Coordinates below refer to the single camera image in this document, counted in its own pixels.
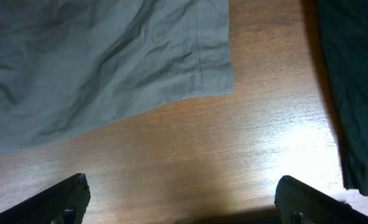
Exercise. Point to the black trousers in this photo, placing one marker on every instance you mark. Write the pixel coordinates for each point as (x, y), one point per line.
(343, 27)

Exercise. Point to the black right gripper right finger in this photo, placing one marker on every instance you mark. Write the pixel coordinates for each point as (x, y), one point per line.
(297, 202)

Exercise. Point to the grey shorts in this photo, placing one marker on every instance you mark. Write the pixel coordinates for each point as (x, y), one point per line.
(68, 67)

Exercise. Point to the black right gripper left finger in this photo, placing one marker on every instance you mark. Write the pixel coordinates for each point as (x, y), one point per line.
(65, 202)

